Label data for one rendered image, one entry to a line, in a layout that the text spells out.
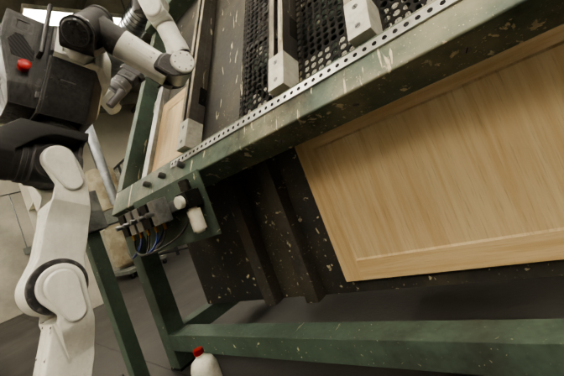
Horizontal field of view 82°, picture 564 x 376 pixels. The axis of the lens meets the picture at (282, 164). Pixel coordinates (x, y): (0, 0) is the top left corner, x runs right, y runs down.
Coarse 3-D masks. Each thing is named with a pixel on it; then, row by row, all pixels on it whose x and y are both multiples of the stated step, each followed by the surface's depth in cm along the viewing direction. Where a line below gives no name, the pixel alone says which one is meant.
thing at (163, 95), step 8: (160, 88) 172; (160, 96) 168; (168, 96) 171; (160, 104) 166; (160, 112) 164; (160, 120) 163; (152, 128) 162; (152, 136) 159; (152, 144) 155; (152, 152) 154; (152, 160) 153; (144, 168) 152; (152, 168) 152; (144, 176) 149
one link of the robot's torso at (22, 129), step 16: (0, 128) 88; (16, 128) 90; (32, 128) 93; (48, 128) 96; (64, 128) 99; (0, 144) 87; (16, 144) 89; (64, 144) 108; (80, 144) 104; (0, 160) 87; (16, 160) 89; (80, 160) 101; (0, 176) 88; (16, 176) 90
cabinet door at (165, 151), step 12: (180, 96) 155; (168, 108) 161; (180, 108) 151; (168, 120) 157; (180, 120) 147; (168, 132) 153; (168, 144) 148; (156, 156) 152; (168, 156) 144; (156, 168) 148
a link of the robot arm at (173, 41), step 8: (168, 24) 108; (160, 32) 109; (168, 32) 108; (176, 32) 109; (168, 40) 108; (176, 40) 108; (184, 40) 110; (168, 48) 109; (176, 48) 108; (184, 48) 109; (168, 80) 111; (176, 80) 109; (184, 80) 110
